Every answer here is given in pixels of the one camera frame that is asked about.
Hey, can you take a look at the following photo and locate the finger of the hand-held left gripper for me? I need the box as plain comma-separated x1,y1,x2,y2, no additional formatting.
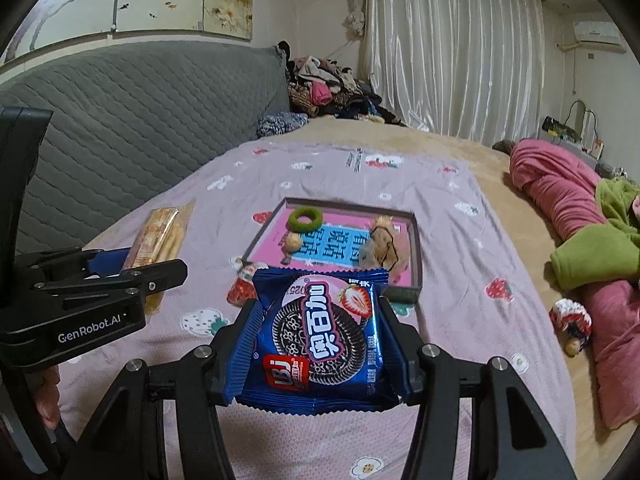
34,258,189,307
15,246,135,282

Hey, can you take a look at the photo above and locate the small red white doll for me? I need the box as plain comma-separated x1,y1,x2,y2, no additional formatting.
549,297,593,356

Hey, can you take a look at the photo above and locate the grey cardboard box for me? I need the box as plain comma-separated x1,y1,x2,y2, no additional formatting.
241,197,425,305

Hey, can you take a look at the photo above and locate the pink quilt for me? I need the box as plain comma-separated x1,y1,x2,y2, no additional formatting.
509,137,640,431

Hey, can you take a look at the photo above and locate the oval vanity mirror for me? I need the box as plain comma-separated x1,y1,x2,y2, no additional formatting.
567,99,601,146

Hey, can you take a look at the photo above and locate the green cloth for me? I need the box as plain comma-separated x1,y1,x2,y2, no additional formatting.
550,177,640,291

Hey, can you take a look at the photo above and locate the green hair tie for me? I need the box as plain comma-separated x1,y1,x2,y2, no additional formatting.
286,208,323,233

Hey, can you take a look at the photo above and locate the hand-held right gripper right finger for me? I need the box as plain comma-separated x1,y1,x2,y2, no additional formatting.
377,295,576,480

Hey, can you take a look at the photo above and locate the person's left hand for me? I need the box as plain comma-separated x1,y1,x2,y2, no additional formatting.
30,364,64,432

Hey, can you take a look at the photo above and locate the orange wafer snack packet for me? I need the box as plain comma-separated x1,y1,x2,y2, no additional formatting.
122,200,197,316

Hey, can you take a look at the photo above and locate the fluffy brown plush toy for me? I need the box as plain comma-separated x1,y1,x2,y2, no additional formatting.
361,215,410,281

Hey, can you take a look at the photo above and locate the blue floral cloth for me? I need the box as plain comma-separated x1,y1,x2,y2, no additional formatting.
256,112,310,138

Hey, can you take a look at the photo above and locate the red white small packet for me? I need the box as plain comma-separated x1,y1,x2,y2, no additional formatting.
227,262,271,307

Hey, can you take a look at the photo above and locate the blue cookie packet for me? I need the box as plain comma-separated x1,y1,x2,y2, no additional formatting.
235,266,403,416

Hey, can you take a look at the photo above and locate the beige bed sheet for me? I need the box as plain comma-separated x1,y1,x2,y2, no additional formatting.
280,115,640,480

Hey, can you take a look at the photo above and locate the pink picture book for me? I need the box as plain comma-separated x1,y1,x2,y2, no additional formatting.
252,205,418,288

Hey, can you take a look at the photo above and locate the grey quilted headboard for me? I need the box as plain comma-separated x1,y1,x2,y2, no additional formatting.
0,45,291,256

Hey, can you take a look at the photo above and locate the pile of clothes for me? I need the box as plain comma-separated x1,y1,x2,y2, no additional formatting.
287,55,406,126

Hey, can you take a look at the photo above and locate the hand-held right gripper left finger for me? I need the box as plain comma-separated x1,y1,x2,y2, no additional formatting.
60,300,262,480

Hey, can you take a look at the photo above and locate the white curtain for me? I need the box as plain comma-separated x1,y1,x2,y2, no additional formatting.
357,0,546,148

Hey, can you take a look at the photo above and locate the pink strawberry printed blanket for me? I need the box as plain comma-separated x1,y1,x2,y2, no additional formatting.
65,142,576,480

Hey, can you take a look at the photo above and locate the white curtain tassel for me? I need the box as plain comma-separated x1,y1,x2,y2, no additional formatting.
342,9,367,39

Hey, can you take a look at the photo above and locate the white air conditioner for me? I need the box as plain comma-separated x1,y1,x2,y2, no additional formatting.
572,20,628,54

